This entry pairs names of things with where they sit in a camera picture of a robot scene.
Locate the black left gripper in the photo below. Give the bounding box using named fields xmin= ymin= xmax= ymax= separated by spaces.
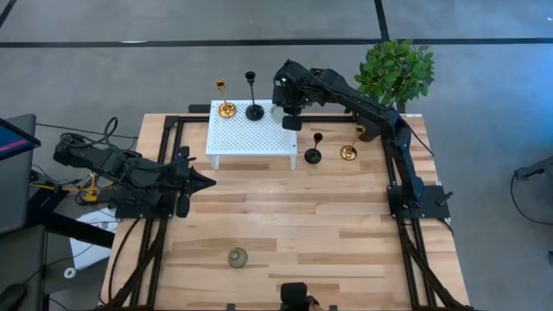
xmin=172 ymin=145 xmax=217 ymax=219

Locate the black candlestick holder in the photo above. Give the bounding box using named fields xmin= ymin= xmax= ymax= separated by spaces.
xmin=303 ymin=131 xmax=324 ymax=166
xmin=244 ymin=70 xmax=265 ymax=123

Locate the gold candlestick holder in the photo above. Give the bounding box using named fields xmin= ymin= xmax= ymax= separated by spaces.
xmin=340 ymin=124 xmax=367 ymax=162
xmin=214 ymin=78 xmax=238 ymax=120

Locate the white perforated metal shelf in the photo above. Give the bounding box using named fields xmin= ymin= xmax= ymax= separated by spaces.
xmin=205 ymin=98 xmax=299 ymax=172

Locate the green potted plant black pot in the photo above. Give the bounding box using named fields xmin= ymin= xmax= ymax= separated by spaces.
xmin=353 ymin=38 xmax=436 ymax=143

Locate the yellow clamp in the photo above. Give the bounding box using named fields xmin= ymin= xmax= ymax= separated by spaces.
xmin=29 ymin=172 xmax=118 ymax=204

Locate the black stand beam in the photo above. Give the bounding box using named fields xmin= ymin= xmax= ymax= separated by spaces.
xmin=25 ymin=189 xmax=117 ymax=251

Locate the white paper sheet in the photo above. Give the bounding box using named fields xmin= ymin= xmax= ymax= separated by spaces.
xmin=68 ymin=206 xmax=120 ymax=272

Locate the black box device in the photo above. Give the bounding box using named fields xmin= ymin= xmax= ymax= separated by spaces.
xmin=279 ymin=282 xmax=321 ymax=311

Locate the blue screen monitor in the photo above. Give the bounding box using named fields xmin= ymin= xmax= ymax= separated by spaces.
xmin=0 ymin=117 xmax=42 ymax=162

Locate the dark grey desk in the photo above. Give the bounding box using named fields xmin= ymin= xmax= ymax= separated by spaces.
xmin=0 ymin=224 xmax=48 ymax=311

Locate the black computer mouse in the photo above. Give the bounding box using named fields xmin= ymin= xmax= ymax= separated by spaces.
xmin=0 ymin=282 xmax=29 ymax=311

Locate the grey stand leg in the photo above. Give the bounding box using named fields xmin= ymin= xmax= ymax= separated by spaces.
xmin=513 ymin=155 xmax=553 ymax=181

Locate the black aluminium table frame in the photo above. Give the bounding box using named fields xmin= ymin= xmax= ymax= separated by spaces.
xmin=103 ymin=101 xmax=472 ymax=311

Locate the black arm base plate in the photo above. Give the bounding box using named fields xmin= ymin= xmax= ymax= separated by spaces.
xmin=114 ymin=200 xmax=175 ymax=220
xmin=387 ymin=184 xmax=451 ymax=220

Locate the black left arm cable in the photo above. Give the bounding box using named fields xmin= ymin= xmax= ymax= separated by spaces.
xmin=60 ymin=116 xmax=139 ymax=150

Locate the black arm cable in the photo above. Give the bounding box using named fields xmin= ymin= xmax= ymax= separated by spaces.
xmin=60 ymin=116 xmax=139 ymax=150
xmin=403 ymin=124 xmax=435 ymax=157

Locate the black base cable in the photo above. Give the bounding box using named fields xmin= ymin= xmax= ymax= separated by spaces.
xmin=106 ymin=218 xmax=143 ymax=306

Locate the thin black floor cable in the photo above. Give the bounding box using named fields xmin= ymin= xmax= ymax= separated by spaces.
xmin=35 ymin=123 xmax=139 ymax=140

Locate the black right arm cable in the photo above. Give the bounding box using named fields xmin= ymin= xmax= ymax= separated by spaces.
xmin=403 ymin=124 xmax=435 ymax=157

